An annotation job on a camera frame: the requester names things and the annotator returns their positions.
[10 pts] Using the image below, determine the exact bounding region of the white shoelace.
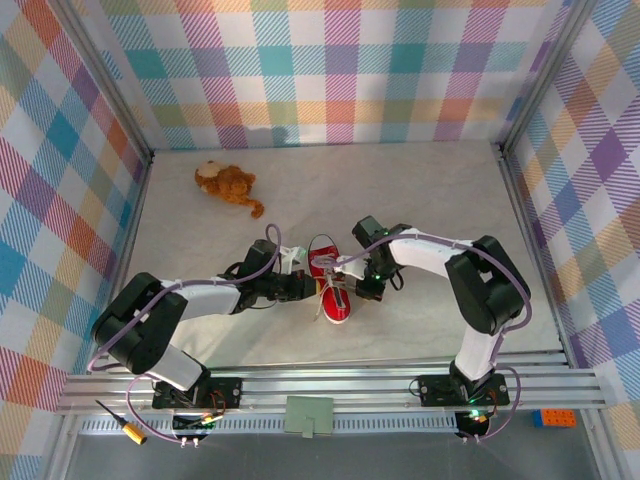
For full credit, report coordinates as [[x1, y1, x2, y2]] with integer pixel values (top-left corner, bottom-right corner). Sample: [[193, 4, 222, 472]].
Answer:
[[310, 252, 351, 322]]

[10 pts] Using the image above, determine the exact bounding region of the red canvas sneaker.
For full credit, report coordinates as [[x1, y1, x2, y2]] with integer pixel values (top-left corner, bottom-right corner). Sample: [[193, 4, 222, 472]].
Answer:
[[305, 234, 354, 326]]

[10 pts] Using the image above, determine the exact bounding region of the brown plush monkey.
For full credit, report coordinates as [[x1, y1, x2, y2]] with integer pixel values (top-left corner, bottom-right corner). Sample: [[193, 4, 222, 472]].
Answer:
[[194, 160, 265, 220]]

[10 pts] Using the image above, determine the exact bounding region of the green flat plate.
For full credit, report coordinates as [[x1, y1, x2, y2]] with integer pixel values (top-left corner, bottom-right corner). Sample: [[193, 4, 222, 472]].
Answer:
[[284, 395, 335, 440]]

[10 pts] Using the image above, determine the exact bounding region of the orange and blue toy brick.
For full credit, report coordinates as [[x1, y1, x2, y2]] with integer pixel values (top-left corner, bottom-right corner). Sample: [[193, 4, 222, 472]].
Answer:
[[531, 408, 578, 429]]

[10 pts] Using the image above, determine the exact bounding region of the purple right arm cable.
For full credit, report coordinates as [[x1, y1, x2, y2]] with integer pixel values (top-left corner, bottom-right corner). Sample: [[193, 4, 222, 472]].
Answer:
[[335, 229, 532, 444]]

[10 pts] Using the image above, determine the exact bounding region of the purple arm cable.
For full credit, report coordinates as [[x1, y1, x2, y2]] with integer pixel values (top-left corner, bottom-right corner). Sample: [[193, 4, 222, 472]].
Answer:
[[88, 223, 289, 444], [335, 229, 532, 444]]

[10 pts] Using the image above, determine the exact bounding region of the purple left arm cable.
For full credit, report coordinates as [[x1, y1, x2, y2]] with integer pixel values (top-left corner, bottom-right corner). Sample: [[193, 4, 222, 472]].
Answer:
[[88, 223, 289, 444]]

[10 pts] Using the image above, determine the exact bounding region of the aluminium table rail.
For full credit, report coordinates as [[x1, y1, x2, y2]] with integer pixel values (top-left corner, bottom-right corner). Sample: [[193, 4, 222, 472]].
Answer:
[[54, 352, 614, 416]]

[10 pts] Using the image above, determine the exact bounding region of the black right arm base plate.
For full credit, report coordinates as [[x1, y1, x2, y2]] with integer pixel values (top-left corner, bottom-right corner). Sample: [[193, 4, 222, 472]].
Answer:
[[417, 373, 510, 407]]

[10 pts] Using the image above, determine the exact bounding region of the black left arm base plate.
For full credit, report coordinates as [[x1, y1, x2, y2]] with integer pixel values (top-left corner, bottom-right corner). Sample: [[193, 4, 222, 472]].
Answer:
[[152, 377, 244, 409]]

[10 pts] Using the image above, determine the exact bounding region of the perforated grey cable duct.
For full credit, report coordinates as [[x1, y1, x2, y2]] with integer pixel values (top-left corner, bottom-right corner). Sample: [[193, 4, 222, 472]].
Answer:
[[74, 413, 509, 437]]

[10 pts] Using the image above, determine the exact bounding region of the aluminium side rail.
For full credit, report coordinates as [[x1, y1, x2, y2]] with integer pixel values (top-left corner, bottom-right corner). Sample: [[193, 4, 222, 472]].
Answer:
[[497, 144, 576, 366]]

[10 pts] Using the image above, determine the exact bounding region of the orange handled screwdriver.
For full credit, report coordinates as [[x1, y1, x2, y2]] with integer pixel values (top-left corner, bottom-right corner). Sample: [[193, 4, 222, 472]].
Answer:
[[95, 398, 150, 444]]

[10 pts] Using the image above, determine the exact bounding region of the aluminium frame post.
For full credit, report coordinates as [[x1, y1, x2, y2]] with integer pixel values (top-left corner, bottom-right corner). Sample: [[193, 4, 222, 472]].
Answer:
[[499, 0, 596, 156], [54, 0, 154, 161]]

